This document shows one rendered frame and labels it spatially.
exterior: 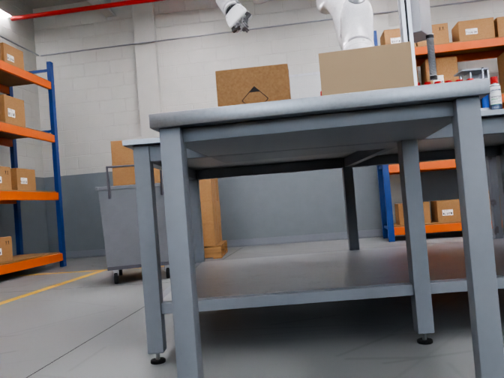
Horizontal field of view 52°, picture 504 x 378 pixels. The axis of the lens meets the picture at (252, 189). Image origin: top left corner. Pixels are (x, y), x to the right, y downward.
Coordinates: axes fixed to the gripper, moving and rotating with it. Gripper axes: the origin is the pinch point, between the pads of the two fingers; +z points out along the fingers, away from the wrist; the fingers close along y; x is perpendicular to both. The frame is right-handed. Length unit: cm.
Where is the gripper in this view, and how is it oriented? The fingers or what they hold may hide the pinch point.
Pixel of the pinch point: (244, 27)
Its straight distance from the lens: 223.7
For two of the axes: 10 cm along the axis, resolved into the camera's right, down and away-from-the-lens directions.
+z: 3.1, 6.5, -6.9
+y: -7.0, 6.5, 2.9
